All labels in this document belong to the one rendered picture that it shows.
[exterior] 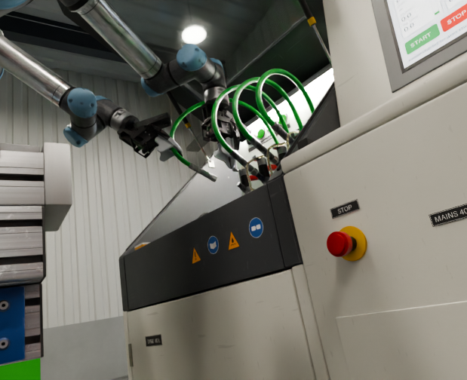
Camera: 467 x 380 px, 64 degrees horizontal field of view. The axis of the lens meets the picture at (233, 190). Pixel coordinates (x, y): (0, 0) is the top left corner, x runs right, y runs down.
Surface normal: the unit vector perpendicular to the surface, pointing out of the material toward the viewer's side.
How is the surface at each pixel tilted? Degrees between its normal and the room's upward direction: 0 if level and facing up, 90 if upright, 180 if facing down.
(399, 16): 76
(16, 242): 90
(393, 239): 90
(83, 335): 90
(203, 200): 90
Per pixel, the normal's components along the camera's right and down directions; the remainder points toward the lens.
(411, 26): -0.78, -0.29
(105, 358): 0.51, -0.35
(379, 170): -0.76, -0.07
